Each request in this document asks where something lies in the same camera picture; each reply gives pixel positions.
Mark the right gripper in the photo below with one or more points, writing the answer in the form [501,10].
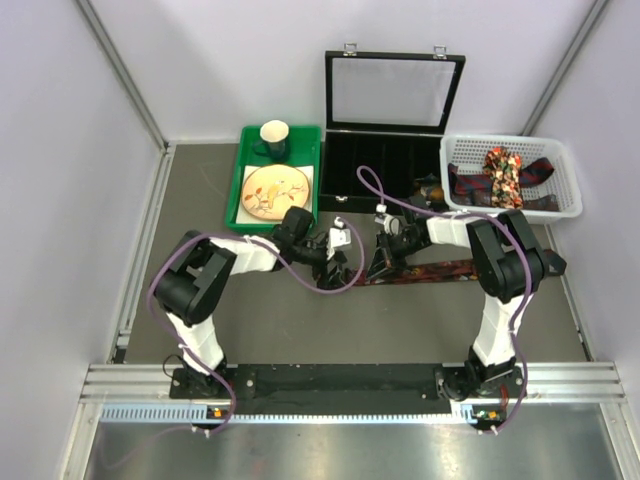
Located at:
[382,264]

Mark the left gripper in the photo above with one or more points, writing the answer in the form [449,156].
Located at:
[333,278]

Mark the dark red patterned tie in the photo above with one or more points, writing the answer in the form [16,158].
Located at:
[438,272]

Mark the brown tie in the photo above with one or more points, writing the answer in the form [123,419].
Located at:
[430,187]

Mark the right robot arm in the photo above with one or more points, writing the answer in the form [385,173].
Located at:
[509,265]

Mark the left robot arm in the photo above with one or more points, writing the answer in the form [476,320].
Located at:
[191,284]

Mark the bird pattern plate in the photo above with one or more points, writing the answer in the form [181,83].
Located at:
[276,192]

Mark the green plastic tray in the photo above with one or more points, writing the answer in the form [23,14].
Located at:
[262,190]

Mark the white plastic basket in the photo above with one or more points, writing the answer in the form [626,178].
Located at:
[467,153]

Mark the dark green mug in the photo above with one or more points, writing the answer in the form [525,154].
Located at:
[273,141]

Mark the black glass-lid display box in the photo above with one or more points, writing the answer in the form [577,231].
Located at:
[388,111]

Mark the floral colourful tie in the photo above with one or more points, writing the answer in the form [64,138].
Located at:
[503,169]

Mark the red navy striped tie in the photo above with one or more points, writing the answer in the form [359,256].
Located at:
[531,176]

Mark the dark maroon tie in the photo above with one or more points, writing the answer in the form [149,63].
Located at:
[483,199]

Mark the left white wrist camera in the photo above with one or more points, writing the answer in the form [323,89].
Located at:
[338,237]

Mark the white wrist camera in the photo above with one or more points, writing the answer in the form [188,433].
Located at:
[390,225]
[338,237]

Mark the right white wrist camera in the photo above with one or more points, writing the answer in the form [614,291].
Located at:
[390,225]

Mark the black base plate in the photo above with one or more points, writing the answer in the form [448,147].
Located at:
[427,381]

